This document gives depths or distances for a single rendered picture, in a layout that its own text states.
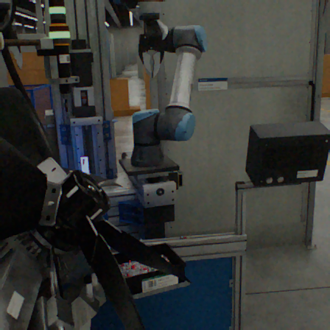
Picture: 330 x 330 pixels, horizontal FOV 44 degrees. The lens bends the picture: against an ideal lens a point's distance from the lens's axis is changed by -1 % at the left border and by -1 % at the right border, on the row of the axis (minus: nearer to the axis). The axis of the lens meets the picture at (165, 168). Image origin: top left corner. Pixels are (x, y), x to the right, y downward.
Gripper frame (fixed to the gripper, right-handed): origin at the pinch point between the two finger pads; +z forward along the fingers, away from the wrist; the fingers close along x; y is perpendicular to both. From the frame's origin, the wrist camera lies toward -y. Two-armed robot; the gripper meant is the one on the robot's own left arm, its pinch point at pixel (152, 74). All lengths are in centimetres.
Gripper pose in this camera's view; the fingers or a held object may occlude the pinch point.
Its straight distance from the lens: 149.3
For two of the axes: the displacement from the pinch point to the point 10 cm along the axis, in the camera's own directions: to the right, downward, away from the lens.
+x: -9.9, 0.7, -1.3
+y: -1.4, -2.6, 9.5
